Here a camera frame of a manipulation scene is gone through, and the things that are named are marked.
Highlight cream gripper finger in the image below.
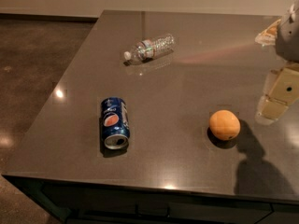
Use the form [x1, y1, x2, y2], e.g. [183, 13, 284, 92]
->
[255, 19, 281, 46]
[256, 63, 299, 125]

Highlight orange fruit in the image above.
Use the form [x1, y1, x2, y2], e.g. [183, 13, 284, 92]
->
[209, 110, 241, 141]

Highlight blue pepsi can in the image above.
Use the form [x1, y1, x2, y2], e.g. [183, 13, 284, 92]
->
[101, 97, 130, 150]

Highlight clear plastic water bottle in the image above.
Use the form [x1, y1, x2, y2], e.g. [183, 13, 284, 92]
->
[123, 34, 176, 63]

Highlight dark cabinet under counter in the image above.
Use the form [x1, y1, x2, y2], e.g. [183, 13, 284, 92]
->
[5, 175, 299, 224]

